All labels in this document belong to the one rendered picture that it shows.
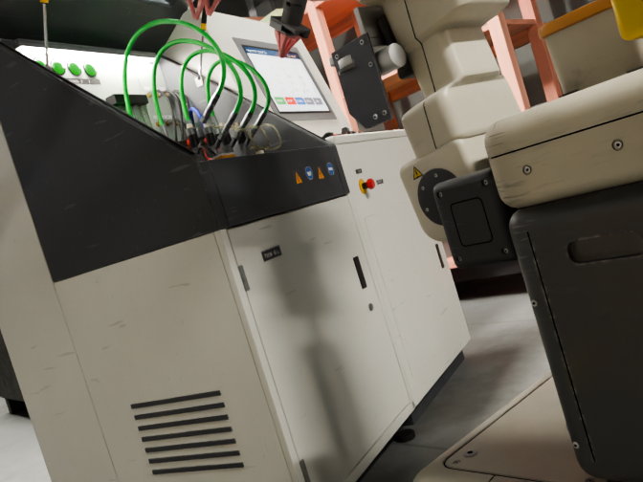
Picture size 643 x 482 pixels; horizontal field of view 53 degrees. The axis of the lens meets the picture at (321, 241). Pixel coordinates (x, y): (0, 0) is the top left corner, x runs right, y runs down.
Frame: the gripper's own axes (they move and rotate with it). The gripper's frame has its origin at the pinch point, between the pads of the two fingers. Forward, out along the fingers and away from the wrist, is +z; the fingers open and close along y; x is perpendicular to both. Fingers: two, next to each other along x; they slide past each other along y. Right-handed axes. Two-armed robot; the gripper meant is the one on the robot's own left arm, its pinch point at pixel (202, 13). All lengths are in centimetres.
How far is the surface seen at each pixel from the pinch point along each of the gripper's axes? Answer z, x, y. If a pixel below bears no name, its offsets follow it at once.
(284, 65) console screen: 44, -22, -79
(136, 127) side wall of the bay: 18.5, 7.1, 28.7
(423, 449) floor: 98, 95, -2
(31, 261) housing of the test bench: 65, -16, 43
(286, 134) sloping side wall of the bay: 42, 11, -33
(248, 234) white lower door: 34, 38, 24
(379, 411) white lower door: 87, 79, 4
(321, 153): 38, 28, -26
